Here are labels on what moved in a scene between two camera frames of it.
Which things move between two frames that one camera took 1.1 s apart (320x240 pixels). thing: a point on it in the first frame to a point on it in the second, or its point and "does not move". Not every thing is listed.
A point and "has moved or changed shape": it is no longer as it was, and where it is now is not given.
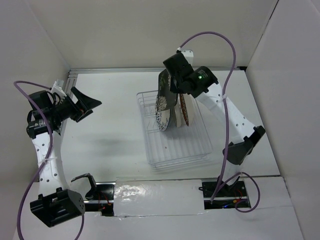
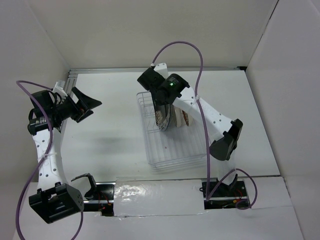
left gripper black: [88, 103] does not move
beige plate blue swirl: [180, 117] does not move
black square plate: [166, 100] has moved or changed shape
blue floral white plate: [163, 119] does not move
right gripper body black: [174, 86] to [157, 101]
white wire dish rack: [175, 145] does not move
